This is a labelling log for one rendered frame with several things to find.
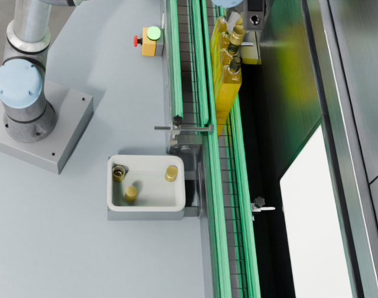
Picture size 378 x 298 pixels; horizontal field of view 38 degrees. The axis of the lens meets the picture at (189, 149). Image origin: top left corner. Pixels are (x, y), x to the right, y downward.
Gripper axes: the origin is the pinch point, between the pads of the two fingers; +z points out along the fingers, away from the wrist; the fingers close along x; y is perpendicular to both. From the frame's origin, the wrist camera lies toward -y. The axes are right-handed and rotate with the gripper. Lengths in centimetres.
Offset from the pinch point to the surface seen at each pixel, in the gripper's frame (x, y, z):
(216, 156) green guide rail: 3.0, -26.2, 21.9
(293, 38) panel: -12.4, -5.9, -6.2
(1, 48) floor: 88, 77, 118
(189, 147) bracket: 8.7, -18.3, 32.4
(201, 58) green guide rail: 6.2, 6.7, 21.9
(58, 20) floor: 61, 97, 118
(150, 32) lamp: 20.6, 24.3, 33.2
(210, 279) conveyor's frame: 4, -58, 33
